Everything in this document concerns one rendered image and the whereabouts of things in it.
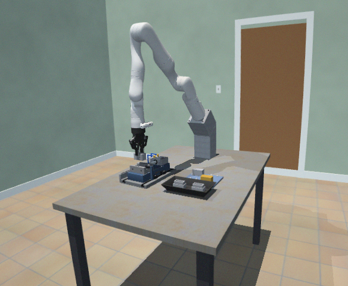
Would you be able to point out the yellow rectangular block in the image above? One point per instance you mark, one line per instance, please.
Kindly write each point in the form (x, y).
(206, 178)

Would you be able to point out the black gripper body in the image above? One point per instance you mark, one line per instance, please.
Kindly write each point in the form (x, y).
(137, 132)

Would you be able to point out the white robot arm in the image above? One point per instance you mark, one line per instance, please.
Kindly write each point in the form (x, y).
(144, 32)

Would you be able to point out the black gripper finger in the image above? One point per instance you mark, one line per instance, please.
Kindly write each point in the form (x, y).
(133, 145)
(142, 145)

